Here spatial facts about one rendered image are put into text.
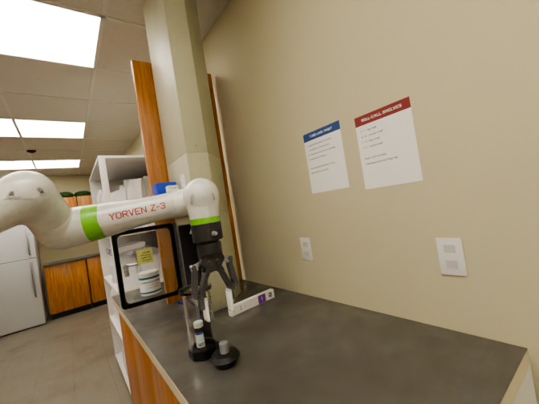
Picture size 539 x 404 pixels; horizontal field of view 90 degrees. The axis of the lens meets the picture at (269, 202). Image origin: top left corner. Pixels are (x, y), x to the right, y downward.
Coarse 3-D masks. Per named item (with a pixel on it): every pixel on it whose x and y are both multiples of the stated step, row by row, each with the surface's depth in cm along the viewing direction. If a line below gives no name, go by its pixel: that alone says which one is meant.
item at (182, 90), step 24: (144, 0) 151; (168, 0) 132; (192, 0) 151; (168, 24) 130; (192, 24) 144; (168, 48) 131; (192, 48) 138; (168, 72) 135; (192, 72) 135; (168, 96) 139; (192, 96) 134; (168, 120) 143; (192, 120) 133; (168, 144) 147; (192, 144) 131; (216, 144) 151
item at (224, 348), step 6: (222, 342) 83; (222, 348) 82; (228, 348) 83; (234, 348) 85; (216, 354) 83; (222, 354) 82; (228, 354) 81; (234, 354) 81; (210, 360) 82; (216, 360) 80; (222, 360) 79; (228, 360) 80; (234, 360) 80; (216, 366) 81; (222, 366) 80; (228, 366) 80
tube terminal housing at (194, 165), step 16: (176, 160) 140; (192, 160) 131; (208, 160) 135; (176, 176) 143; (192, 176) 130; (208, 176) 134; (224, 192) 152; (224, 208) 148; (224, 224) 143; (224, 240) 139; (224, 288) 133; (240, 288) 154; (224, 304) 132
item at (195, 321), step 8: (184, 288) 93; (184, 296) 87; (208, 296) 90; (184, 304) 88; (192, 304) 87; (208, 304) 90; (184, 312) 89; (192, 312) 87; (200, 312) 88; (192, 320) 87; (200, 320) 87; (192, 328) 87; (200, 328) 87; (208, 328) 88; (192, 336) 87; (200, 336) 87; (208, 336) 88; (216, 336) 92; (192, 344) 88; (200, 344) 87; (208, 344) 88
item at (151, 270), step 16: (128, 240) 141; (144, 240) 144; (160, 240) 148; (128, 256) 140; (144, 256) 144; (160, 256) 148; (144, 272) 143; (160, 272) 147; (128, 288) 139; (144, 288) 142; (160, 288) 146; (176, 288) 150
